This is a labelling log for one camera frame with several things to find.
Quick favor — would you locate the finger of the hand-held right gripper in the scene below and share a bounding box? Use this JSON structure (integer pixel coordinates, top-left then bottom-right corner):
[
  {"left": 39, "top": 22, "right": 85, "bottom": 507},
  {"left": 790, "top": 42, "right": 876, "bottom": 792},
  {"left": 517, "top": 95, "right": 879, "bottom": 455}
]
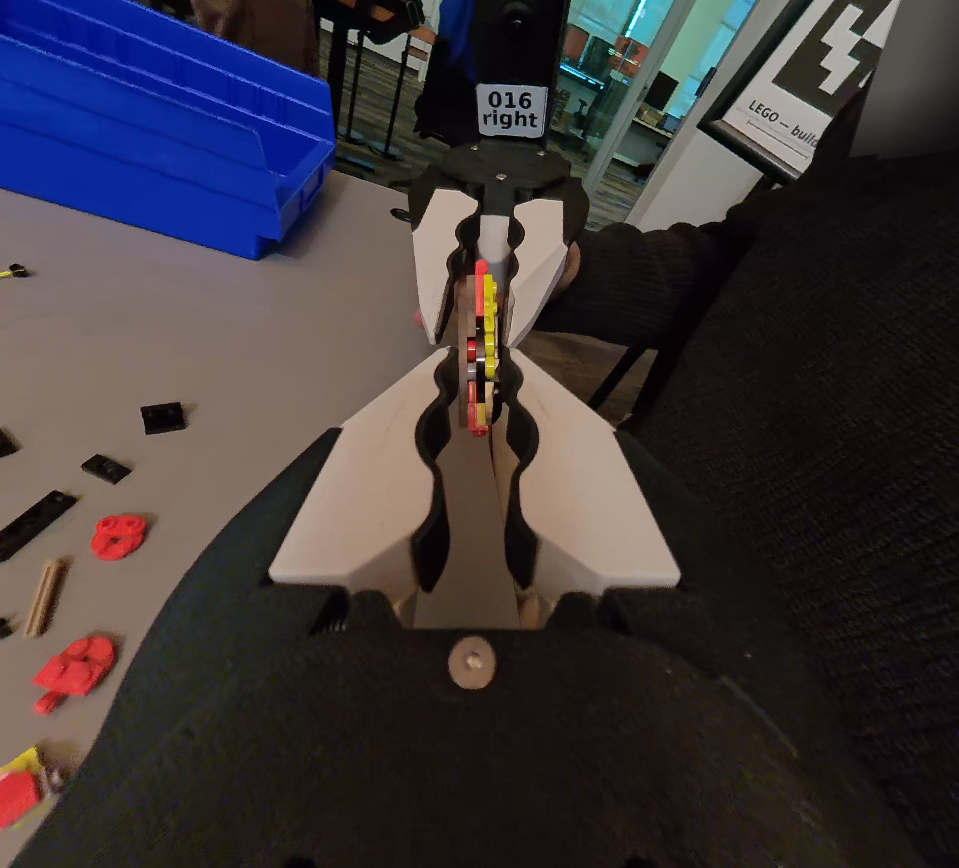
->
[
  {"left": 505, "top": 200, "right": 572, "bottom": 348},
  {"left": 411, "top": 190, "right": 480, "bottom": 346}
]

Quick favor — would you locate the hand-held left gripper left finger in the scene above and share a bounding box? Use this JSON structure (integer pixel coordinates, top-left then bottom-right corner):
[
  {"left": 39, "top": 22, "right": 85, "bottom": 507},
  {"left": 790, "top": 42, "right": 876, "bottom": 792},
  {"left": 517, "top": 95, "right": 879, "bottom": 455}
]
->
[{"left": 268, "top": 347, "right": 454, "bottom": 618}]

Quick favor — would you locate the red round lego part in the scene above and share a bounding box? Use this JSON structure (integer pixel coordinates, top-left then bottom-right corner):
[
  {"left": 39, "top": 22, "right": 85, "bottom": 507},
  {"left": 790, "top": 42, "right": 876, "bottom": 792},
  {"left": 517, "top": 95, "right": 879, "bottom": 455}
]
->
[{"left": 90, "top": 514, "right": 148, "bottom": 562}]

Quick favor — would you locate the long black lego plate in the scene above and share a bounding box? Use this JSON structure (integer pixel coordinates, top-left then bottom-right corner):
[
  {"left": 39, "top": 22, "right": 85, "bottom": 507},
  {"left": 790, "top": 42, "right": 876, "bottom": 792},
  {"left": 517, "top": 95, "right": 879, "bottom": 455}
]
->
[{"left": 0, "top": 490, "right": 79, "bottom": 562}]

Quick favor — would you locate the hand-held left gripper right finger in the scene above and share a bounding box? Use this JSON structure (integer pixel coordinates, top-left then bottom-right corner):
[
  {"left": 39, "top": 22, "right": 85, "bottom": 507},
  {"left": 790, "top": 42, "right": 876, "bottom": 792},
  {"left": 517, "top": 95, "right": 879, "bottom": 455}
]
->
[{"left": 503, "top": 350, "right": 681, "bottom": 603}]

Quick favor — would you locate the yellow black red lego model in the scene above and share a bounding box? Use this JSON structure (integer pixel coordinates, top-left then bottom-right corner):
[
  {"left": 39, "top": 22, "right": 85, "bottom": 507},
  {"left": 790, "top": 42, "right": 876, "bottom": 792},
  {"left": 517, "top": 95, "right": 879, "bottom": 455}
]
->
[{"left": 453, "top": 257, "right": 504, "bottom": 438}]

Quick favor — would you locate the tan lego axle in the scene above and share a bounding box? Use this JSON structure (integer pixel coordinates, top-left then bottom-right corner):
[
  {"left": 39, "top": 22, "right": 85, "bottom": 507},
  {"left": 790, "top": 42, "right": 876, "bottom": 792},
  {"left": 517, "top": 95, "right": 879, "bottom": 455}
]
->
[{"left": 24, "top": 558, "right": 68, "bottom": 639}]

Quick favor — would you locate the blue plastic bin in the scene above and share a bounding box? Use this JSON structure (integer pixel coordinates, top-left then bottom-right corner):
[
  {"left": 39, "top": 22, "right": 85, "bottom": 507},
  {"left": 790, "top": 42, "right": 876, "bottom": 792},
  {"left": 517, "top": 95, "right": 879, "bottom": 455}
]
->
[{"left": 0, "top": 0, "right": 336, "bottom": 262}]

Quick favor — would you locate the blue jacket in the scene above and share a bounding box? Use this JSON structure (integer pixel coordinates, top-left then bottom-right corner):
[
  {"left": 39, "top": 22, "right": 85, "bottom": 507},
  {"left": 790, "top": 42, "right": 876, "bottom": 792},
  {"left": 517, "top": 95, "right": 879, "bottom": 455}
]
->
[{"left": 414, "top": 0, "right": 480, "bottom": 138}]

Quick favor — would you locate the red yellow lego wedge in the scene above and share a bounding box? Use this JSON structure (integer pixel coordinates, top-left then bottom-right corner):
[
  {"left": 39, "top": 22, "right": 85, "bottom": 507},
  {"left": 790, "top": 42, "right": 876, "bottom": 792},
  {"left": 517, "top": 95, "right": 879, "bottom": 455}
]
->
[{"left": 0, "top": 747, "right": 64, "bottom": 830}]

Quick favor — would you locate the red lego hinge plate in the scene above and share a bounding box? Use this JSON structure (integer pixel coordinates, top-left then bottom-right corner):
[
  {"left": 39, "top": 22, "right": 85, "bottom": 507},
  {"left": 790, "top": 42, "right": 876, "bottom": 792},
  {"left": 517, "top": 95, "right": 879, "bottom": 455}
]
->
[{"left": 31, "top": 636, "right": 118, "bottom": 715}]

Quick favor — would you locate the person's right forearm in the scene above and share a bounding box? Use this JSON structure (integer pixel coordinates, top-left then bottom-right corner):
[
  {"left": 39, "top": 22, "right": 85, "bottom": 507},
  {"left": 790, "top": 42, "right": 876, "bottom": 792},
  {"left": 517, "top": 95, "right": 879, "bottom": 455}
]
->
[{"left": 533, "top": 197, "right": 773, "bottom": 360}]

